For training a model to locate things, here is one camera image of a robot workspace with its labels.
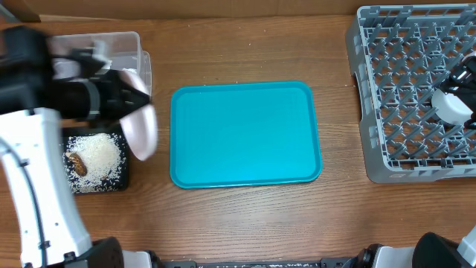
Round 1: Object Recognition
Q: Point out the teal serving tray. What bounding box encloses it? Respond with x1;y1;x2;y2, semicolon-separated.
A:
170;81;323;189

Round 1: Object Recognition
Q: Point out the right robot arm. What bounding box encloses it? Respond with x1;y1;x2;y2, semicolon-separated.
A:
343;53;475;268

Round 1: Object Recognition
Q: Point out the black plastic tray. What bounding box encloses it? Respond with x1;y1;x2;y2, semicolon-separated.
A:
61;124;131;194

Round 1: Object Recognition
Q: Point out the brown food scrap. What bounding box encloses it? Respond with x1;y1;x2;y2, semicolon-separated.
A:
65;152;88;176

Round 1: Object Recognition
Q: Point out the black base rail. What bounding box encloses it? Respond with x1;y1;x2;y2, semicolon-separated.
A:
161;257;356;268

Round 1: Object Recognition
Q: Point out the large white plate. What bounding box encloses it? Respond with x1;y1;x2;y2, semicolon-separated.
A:
119;69;158;161

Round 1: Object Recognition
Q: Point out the clear plastic container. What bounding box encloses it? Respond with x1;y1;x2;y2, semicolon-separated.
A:
49;31;143;79

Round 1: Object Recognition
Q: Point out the grey dishwasher rack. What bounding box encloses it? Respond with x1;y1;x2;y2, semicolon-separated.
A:
346;4;475;183

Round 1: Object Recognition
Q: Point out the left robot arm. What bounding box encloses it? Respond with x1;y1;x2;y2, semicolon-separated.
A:
1;25;161;267

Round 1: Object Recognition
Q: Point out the small white bowl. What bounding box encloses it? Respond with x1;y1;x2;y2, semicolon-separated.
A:
431;89;473;125

